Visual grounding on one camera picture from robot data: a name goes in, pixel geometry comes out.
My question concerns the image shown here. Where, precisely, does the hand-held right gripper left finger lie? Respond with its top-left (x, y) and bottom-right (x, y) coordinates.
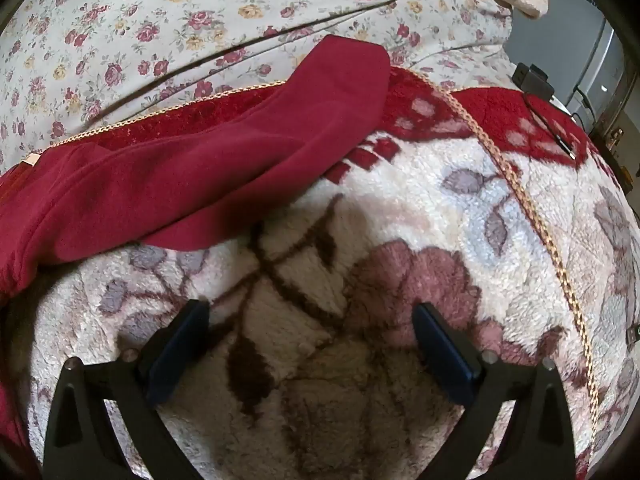
top-left (42, 300), bottom-right (211, 480)

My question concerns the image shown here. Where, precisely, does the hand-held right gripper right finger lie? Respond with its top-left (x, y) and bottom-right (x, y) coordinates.
top-left (411, 302), bottom-right (577, 480)

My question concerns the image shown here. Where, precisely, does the dark red garment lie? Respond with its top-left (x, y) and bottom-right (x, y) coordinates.
top-left (0, 34), bottom-right (392, 480)

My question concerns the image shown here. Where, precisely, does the red and cream floral fleece blanket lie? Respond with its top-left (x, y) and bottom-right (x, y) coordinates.
top-left (0, 67), bottom-right (640, 480)

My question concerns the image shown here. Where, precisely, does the black power adapter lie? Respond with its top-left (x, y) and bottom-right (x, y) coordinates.
top-left (512, 62), bottom-right (556, 101)

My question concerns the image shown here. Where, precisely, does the white floral bed sheet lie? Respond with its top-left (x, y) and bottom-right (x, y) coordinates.
top-left (0, 0), bottom-right (516, 171)

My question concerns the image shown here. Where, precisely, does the grey cabinet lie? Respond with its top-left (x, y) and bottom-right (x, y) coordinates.
top-left (505, 0), bottom-right (631, 113)

